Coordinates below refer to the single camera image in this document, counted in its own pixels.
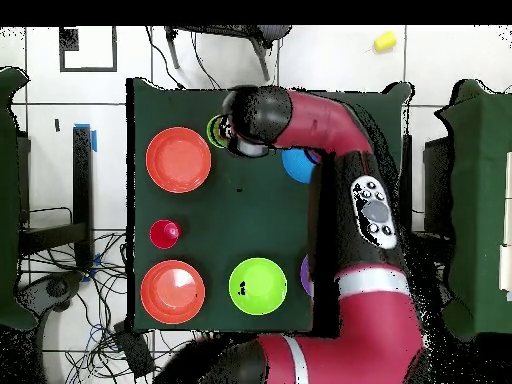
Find green stepped plastic cup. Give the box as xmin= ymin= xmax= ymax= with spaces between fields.
xmin=206 ymin=114 xmax=230 ymax=150

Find light blue plastic bowl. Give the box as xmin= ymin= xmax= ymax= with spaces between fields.
xmin=280 ymin=148 xmax=321 ymax=185

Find light green plastic bowl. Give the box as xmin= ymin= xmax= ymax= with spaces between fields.
xmin=228 ymin=257 xmax=288 ymax=316

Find yellow smooth plastic cup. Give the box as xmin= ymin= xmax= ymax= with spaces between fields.
xmin=372 ymin=30 xmax=398 ymax=54

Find orange plastic bowl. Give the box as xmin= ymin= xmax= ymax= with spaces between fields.
xmin=140 ymin=259 xmax=207 ymax=326
xmin=145 ymin=126 xmax=212 ymax=194

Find dark green tablecloth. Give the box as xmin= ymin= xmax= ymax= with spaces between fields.
xmin=126 ymin=76 xmax=414 ymax=334

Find grey metal-legged chair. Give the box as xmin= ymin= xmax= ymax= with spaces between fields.
xmin=164 ymin=25 xmax=293 ymax=82

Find red plastic cup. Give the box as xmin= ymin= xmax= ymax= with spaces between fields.
xmin=148 ymin=218 xmax=182 ymax=250

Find blue tape strip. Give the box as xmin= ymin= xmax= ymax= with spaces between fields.
xmin=74 ymin=122 xmax=99 ymax=154

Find black metal stand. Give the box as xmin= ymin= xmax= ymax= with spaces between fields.
xmin=400 ymin=134 xmax=455 ymax=265
xmin=16 ymin=125 xmax=96 ymax=273

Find purple plastic bowl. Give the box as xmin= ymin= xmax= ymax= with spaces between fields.
xmin=299 ymin=254 xmax=313 ymax=298

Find black chair base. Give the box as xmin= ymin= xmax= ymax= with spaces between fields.
xmin=15 ymin=270 xmax=86 ymax=321

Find black power strip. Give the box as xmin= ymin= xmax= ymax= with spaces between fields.
xmin=112 ymin=320 xmax=156 ymax=380

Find white panel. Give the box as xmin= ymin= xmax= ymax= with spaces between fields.
xmin=498 ymin=150 xmax=512 ymax=302

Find black square frame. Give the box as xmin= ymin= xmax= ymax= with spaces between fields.
xmin=58 ymin=26 xmax=119 ymax=74

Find tangled black floor cables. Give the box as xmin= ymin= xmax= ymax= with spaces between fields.
xmin=19 ymin=229 xmax=193 ymax=384

